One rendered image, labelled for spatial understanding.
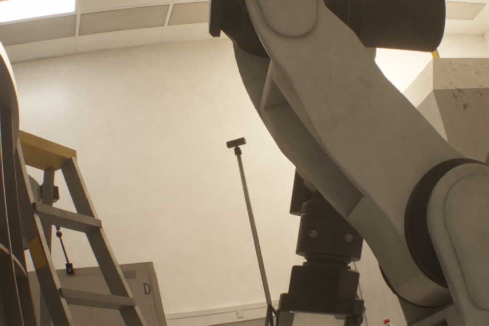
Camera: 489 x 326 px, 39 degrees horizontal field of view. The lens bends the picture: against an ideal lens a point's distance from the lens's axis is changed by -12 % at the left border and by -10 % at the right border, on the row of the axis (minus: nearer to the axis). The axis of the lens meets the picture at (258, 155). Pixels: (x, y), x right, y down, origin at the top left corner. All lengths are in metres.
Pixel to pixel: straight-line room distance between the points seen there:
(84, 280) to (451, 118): 3.55
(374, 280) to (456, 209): 7.54
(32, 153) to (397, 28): 1.98
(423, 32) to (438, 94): 5.78
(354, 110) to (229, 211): 8.46
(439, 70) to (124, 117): 4.21
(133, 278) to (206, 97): 5.29
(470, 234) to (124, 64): 9.19
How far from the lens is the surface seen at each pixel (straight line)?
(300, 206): 1.03
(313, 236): 0.97
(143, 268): 4.77
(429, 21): 0.88
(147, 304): 4.71
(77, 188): 2.75
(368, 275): 8.38
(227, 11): 0.85
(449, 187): 0.74
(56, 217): 2.49
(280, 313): 1.02
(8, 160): 1.50
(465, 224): 0.72
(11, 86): 1.45
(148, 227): 9.02
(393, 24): 0.87
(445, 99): 6.68
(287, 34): 0.77
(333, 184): 0.85
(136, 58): 9.86
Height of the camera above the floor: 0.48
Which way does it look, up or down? 19 degrees up
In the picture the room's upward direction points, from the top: 12 degrees counter-clockwise
